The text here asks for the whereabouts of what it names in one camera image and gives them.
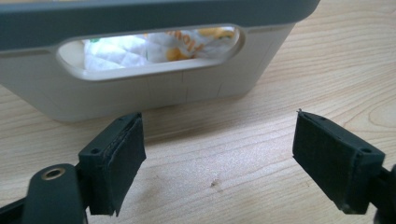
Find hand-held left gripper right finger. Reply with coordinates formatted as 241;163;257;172
291;108;387;216

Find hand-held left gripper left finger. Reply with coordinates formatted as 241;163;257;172
78;112;148;217

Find white plastic storage bin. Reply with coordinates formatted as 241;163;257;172
0;0;321;123

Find items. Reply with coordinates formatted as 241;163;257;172
82;26;236;71

